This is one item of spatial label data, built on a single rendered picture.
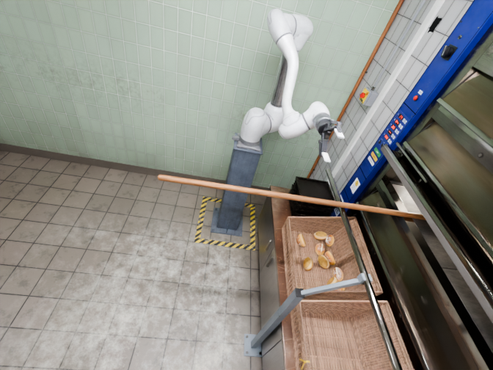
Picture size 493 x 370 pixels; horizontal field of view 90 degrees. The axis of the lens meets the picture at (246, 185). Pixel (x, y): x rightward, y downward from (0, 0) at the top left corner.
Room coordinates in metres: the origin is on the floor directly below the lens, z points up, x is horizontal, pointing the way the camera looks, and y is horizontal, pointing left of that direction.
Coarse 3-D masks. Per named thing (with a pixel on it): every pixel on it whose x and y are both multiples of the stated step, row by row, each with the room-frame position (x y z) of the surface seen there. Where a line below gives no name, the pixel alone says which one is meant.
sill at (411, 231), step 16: (384, 192) 1.28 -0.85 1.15; (400, 208) 1.13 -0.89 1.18; (416, 240) 0.92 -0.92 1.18; (432, 256) 0.84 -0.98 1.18; (432, 272) 0.75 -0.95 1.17; (448, 288) 0.69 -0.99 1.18; (448, 304) 0.62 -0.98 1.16; (464, 320) 0.55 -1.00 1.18; (464, 336) 0.50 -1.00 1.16; (480, 336) 0.50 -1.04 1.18; (480, 352) 0.44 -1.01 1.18; (480, 368) 0.40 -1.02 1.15
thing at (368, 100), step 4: (368, 88) 1.98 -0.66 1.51; (364, 92) 1.97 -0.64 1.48; (368, 92) 1.91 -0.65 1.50; (372, 92) 1.91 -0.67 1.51; (376, 92) 1.93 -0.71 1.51; (368, 96) 1.91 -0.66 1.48; (372, 96) 1.91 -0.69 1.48; (376, 96) 1.92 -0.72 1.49; (360, 100) 1.96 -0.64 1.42; (364, 100) 1.92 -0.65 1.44; (368, 100) 1.91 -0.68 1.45; (372, 100) 1.92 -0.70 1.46; (364, 104) 1.91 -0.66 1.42; (368, 104) 1.91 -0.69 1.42; (372, 104) 1.92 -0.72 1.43
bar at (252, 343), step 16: (336, 192) 1.11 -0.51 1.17; (352, 240) 0.80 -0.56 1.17; (320, 288) 0.60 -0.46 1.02; (336, 288) 0.60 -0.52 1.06; (368, 288) 0.57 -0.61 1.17; (288, 304) 0.56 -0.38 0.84; (272, 320) 0.57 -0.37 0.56; (256, 336) 0.59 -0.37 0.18; (384, 336) 0.40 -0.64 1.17; (256, 352) 0.54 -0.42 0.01; (400, 368) 0.31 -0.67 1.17
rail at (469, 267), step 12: (396, 156) 1.23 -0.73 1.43; (408, 180) 1.05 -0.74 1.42; (420, 192) 0.96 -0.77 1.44; (432, 216) 0.83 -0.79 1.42; (444, 228) 0.76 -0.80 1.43; (456, 252) 0.67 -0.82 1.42; (468, 264) 0.61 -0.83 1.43; (480, 276) 0.57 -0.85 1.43; (480, 288) 0.54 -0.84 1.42; (492, 300) 0.49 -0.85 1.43
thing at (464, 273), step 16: (400, 176) 1.10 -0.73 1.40; (416, 176) 1.16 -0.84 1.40; (432, 192) 1.06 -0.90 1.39; (448, 208) 0.98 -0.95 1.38; (432, 224) 0.80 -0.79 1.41; (448, 224) 0.84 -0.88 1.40; (464, 240) 0.78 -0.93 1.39; (480, 256) 0.72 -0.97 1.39; (464, 272) 0.59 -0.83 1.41; (480, 272) 0.62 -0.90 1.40
